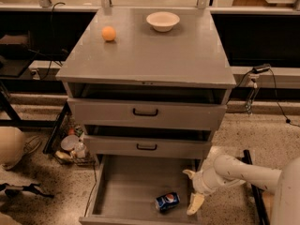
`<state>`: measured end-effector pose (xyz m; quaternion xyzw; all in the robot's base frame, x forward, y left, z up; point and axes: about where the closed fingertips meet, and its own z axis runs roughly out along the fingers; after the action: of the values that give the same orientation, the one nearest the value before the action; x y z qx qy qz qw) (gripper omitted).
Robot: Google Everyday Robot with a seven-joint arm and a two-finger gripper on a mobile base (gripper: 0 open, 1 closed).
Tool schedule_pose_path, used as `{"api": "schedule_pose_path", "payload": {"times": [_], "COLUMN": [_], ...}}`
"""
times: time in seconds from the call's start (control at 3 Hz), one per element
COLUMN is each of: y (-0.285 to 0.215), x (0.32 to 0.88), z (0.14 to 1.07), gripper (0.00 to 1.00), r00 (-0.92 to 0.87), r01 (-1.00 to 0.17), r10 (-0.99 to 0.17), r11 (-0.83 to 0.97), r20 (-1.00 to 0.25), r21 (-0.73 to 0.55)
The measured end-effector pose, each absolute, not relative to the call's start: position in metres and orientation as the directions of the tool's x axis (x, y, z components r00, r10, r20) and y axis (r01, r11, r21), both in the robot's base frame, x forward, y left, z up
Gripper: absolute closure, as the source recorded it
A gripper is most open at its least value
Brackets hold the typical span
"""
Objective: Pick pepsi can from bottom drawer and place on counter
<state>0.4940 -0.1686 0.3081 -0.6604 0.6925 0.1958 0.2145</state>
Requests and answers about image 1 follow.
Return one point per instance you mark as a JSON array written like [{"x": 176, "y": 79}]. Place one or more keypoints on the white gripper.
[{"x": 202, "y": 180}]

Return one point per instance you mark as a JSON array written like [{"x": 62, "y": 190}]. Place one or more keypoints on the blue pepsi can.
[{"x": 167, "y": 201}]

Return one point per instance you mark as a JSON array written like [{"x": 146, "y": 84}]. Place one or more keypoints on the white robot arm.
[{"x": 227, "y": 171}]

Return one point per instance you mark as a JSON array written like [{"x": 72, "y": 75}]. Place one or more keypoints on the bottom grey drawer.
[{"x": 127, "y": 187}]

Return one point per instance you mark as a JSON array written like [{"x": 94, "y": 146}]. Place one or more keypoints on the grey drawer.
[
  {"x": 156, "y": 148},
  {"x": 146, "y": 114},
  {"x": 127, "y": 187}
]

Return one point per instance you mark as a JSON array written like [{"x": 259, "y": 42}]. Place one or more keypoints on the middle grey drawer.
[{"x": 156, "y": 148}]

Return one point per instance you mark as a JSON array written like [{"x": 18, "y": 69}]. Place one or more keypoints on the grey drawer cabinet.
[{"x": 184, "y": 65}]

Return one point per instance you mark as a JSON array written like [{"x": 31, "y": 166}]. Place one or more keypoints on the top grey drawer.
[{"x": 146, "y": 114}]

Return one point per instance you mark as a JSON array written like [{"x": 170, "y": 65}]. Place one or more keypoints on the black metal stand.
[{"x": 258, "y": 195}]

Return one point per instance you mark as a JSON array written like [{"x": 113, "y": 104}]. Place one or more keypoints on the white bowl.
[{"x": 162, "y": 21}]

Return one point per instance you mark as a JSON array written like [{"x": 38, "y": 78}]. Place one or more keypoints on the orange fruit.
[{"x": 108, "y": 33}]

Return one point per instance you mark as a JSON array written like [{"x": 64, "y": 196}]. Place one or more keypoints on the beige rounded object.
[{"x": 12, "y": 142}]

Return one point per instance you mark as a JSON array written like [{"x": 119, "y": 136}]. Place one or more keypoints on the wire basket with items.
[{"x": 69, "y": 147}]

